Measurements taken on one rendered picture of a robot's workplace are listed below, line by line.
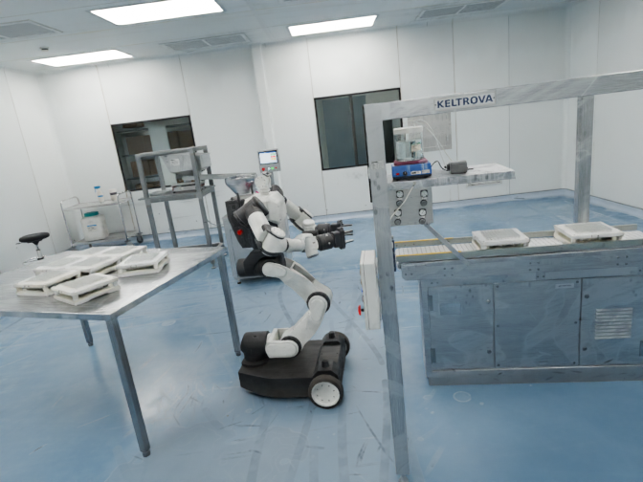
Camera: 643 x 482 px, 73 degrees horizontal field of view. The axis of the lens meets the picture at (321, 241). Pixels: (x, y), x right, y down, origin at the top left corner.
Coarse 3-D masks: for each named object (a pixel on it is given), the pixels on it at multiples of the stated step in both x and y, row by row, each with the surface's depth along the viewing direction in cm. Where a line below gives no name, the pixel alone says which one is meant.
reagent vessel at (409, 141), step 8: (400, 128) 220; (408, 128) 218; (416, 128) 219; (400, 136) 221; (408, 136) 220; (416, 136) 220; (400, 144) 223; (408, 144) 221; (416, 144) 221; (400, 152) 224; (408, 152) 222; (416, 152) 222; (400, 160) 225; (408, 160) 223; (416, 160) 223
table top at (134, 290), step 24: (168, 264) 275; (192, 264) 269; (0, 288) 267; (144, 288) 234; (0, 312) 226; (24, 312) 221; (48, 312) 216; (72, 312) 211; (96, 312) 208; (120, 312) 209
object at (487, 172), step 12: (444, 168) 248; (480, 168) 231; (492, 168) 226; (504, 168) 220; (408, 180) 221; (420, 180) 218; (432, 180) 217; (444, 180) 216; (456, 180) 215; (468, 180) 214; (480, 180) 214; (492, 180) 213
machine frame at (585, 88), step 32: (448, 96) 145; (512, 96) 143; (544, 96) 141; (576, 96) 140; (576, 128) 236; (384, 160) 154; (576, 160) 239; (384, 192) 157; (576, 192) 242; (384, 224) 160; (384, 256) 163; (384, 288) 166; (384, 320) 170
